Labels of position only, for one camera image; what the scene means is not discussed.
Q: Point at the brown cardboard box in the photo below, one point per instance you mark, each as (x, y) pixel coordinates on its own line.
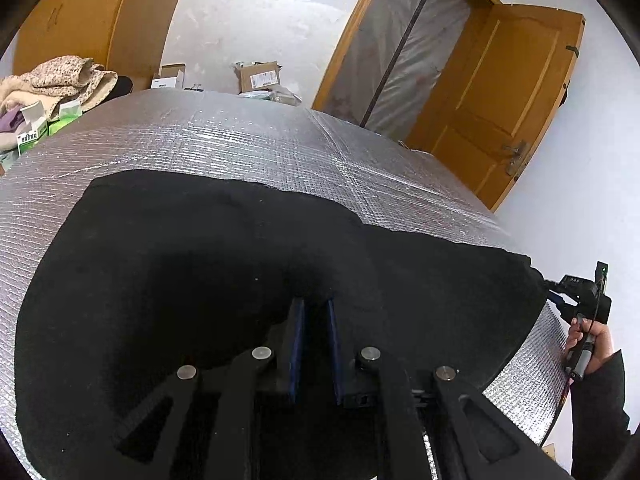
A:
(260, 77)

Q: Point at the white cardboard box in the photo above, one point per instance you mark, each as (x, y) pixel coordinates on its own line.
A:
(169, 77)

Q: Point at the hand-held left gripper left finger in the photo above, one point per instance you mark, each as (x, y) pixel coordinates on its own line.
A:
(298, 350)

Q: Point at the wooden door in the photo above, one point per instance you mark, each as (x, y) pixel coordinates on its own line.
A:
(500, 80)

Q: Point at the grey plastic door curtain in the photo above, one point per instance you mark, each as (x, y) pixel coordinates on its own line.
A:
(400, 60)

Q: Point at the silver foil mat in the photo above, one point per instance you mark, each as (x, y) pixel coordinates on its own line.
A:
(250, 135)

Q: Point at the white plastic mailer bag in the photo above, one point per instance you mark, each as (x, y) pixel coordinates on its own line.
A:
(275, 97)

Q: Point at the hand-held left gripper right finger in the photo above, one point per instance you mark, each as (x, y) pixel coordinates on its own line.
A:
(334, 350)

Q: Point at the black garment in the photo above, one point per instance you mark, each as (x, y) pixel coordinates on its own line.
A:
(175, 270)

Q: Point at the beige floral blanket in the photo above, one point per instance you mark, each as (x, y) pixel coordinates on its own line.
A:
(55, 77)

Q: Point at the purple cloth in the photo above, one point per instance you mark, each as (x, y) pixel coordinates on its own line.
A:
(11, 122)

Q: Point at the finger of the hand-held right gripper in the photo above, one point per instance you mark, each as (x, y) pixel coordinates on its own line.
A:
(562, 306)
(555, 286)

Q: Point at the wooden wardrobe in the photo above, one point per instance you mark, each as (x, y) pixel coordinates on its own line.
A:
(100, 15)

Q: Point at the person's right hand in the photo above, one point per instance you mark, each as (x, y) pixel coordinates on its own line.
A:
(602, 345)

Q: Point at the person's right forearm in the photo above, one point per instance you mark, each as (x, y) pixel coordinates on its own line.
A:
(600, 420)

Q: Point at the green white box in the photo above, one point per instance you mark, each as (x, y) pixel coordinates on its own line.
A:
(32, 130)
(70, 114)

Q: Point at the wooden door frame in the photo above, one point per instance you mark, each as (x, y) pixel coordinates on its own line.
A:
(360, 25)

